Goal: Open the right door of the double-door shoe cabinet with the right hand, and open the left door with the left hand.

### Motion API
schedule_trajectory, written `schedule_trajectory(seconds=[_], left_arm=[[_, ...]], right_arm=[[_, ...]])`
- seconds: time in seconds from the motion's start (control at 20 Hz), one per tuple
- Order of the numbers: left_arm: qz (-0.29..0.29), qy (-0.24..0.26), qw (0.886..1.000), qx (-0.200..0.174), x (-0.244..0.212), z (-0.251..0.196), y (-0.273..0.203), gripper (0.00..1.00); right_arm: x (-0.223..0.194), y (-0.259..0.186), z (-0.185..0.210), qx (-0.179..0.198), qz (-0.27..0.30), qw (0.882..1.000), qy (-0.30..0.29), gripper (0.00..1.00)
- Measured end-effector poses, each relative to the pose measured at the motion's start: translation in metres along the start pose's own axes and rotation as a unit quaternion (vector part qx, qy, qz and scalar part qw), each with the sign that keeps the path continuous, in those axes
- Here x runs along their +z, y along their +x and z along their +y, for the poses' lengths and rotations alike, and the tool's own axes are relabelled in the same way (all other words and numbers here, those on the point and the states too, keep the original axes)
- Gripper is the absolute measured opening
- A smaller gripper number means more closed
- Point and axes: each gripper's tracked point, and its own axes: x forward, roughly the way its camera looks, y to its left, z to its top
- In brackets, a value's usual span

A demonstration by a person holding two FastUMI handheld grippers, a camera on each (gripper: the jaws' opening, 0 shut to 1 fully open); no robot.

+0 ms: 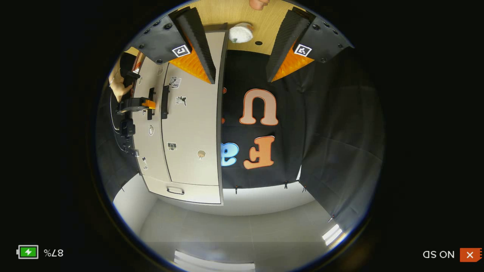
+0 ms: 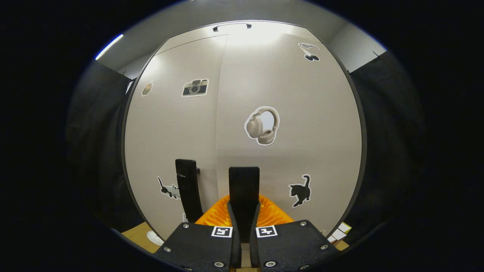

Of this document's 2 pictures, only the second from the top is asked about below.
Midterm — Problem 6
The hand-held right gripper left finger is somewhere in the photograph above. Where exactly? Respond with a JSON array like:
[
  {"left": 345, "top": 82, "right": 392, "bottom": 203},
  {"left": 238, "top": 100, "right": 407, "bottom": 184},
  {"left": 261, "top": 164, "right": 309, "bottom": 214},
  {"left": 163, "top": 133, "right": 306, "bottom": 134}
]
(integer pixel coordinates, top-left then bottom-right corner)
[{"left": 154, "top": 195, "right": 242, "bottom": 270}]

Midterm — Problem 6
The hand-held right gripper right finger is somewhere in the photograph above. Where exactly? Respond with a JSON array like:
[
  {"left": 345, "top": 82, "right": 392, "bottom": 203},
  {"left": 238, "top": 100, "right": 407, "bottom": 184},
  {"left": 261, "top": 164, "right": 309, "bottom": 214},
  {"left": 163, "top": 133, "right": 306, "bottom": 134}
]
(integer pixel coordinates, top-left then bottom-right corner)
[{"left": 249, "top": 194, "right": 339, "bottom": 270}]

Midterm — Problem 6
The beige cabinet door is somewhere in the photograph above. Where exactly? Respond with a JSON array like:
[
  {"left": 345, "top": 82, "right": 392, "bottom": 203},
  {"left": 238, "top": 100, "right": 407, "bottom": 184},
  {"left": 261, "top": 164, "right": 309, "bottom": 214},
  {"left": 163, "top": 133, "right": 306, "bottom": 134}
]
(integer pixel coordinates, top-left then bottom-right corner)
[
  {"left": 216, "top": 33, "right": 365, "bottom": 238},
  {"left": 125, "top": 36, "right": 228, "bottom": 240}
]

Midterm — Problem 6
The beige double-door shoe cabinet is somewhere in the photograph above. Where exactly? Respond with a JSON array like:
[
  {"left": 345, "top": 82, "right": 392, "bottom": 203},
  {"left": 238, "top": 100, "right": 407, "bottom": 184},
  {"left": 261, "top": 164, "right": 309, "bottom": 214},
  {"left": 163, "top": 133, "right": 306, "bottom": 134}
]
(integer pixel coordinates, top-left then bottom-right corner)
[{"left": 121, "top": 21, "right": 367, "bottom": 243}]

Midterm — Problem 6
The beige cabinet drawer front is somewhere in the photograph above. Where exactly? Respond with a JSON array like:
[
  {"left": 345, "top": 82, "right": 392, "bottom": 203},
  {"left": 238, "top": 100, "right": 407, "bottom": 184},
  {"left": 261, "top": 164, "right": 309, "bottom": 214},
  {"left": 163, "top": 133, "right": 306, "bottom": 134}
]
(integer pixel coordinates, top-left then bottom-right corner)
[{"left": 154, "top": 21, "right": 326, "bottom": 53}]

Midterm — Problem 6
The white bowl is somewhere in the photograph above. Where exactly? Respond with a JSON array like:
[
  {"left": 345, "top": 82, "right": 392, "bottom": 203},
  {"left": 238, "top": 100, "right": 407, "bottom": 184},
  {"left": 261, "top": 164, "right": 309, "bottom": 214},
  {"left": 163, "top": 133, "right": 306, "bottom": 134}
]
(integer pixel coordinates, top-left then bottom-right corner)
[{"left": 147, "top": 230, "right": 165, "bottom": 247}]

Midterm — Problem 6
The small white carton box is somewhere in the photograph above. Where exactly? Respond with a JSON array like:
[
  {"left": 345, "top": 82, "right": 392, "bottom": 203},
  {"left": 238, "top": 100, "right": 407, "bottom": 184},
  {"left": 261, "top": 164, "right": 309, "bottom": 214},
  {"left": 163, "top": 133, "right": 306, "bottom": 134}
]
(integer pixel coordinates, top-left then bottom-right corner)
[{"left": 327, "top": 229, "right": 346, "bottom": 243}]

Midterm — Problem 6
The black backdrop cloth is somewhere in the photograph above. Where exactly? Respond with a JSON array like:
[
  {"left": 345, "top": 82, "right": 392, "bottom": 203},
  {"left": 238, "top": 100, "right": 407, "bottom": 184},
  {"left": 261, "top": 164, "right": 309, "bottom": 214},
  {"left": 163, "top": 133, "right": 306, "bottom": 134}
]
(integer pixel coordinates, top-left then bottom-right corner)
[
  {"left": 340, "top": 50, "right": 422, "bottom": 244},
  {"left": 110, "top": 77, "right": 146, "bottom": 233},
  {"left": 65, "top": 60, "right": 131, "bottom": 227}
]

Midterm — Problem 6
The long ceiling light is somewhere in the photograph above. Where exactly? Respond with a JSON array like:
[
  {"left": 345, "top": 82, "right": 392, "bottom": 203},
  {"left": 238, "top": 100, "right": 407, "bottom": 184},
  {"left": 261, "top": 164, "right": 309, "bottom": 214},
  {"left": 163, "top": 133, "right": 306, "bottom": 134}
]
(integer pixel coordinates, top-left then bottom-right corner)
[{"left": 95, "top": 34, "right": 124, "bottom": 61}]

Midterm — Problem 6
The black drawer handle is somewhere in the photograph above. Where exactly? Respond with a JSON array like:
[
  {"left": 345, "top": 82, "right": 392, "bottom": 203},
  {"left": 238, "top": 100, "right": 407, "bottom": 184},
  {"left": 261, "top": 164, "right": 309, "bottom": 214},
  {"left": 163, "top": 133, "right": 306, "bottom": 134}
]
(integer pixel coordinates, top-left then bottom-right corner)
[{"left": 213, "top": 23, "right": 252, "bottom": 32}]

